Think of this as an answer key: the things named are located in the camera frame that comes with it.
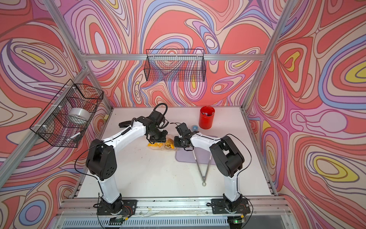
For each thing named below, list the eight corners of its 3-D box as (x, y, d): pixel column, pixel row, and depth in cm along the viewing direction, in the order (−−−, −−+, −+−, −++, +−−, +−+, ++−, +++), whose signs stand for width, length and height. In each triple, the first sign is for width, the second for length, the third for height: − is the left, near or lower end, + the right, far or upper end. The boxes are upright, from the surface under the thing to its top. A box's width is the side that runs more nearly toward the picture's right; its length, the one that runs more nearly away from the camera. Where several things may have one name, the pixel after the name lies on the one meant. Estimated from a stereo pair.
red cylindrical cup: (199, 129, 107) (201, 117, 96) (198, 118, 114) (199, 106, 104) (213, 129, 107) (216, 117, 96) (211, 118, 114) (213, 106, 104)
